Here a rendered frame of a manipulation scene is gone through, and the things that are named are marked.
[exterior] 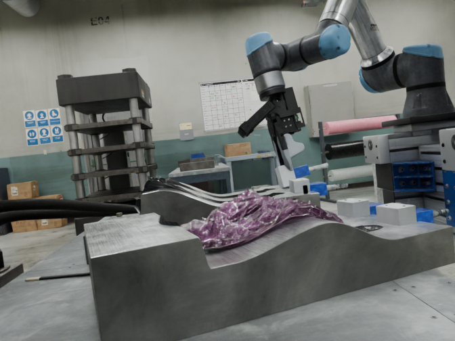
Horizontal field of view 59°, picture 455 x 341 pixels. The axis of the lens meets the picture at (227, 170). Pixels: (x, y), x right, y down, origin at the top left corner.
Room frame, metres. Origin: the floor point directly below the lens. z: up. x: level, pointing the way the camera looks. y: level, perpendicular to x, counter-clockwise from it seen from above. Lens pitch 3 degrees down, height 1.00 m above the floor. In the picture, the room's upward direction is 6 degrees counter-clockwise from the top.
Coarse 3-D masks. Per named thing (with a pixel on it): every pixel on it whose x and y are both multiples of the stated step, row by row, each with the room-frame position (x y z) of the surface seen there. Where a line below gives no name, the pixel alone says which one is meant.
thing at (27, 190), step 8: (16, 184) 6.80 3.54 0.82; (24, 184) 6.80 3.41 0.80; (32, 184) 6.88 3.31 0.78; (8, 192) 6.80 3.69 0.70; (16, 192) 6.80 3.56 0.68; (24, 192) 6.81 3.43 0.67; (32, 192) 6.85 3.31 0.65; (16, 224) 6.80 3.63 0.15; (24, 224) 6.81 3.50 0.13; (32, 224) 6.81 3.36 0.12; (40, 224) 6.84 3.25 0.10; (48, 224) 6.84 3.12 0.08; (56, 224) 6.84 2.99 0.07; (64, 224) 7.00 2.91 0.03; (16, 232) 6.79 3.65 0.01
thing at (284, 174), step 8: (280, 168) 1.01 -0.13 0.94; (296, 168) 1.02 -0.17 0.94; (304, 168) 1.02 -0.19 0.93; (312, 168) 1.04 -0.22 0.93; (320, 168) 1.04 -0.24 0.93; (280, 176) 1.01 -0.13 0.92; (288, 176) 1.01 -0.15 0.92; (296, 176) 1.02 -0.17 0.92; (304, 176) 1.02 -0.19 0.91; (280, 184) 1.04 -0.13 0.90; (288, 184) 1.01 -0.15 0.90
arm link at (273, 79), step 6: (270, 72) 1.04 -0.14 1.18; (276, 72) 1.04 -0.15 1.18; (258, 78) 1.05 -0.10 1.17; (264, 78) 1.04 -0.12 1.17; (270, 78) 1.03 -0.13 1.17; (276, 78) 1.04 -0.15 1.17; (282, 78) 1.05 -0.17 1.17; (258, 84) 1.05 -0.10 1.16; (264, 84) 1.04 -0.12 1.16; (270, 84) 1.03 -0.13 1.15; (276, 84) 1.03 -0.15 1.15; (282, 84) 1.04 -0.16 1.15; (258, 90) 1.06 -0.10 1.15; (264, 90) 1.04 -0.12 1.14
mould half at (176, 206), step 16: (144, 192) 0.86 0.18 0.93; (160, 192) 0.84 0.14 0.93; (176, 192) 0.84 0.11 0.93; (192, 192) 0.94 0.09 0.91; (208, 192) 1.09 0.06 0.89; (240, 192) 1.08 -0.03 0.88; (272, 192) 0.96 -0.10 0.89; (288, 192) 0.92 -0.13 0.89; (144, 208) 0.83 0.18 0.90; (160, 208) 0.84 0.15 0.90; (176, 208) 0.84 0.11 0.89; (192, 208) 0.84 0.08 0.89; (208, 208) 0.84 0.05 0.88
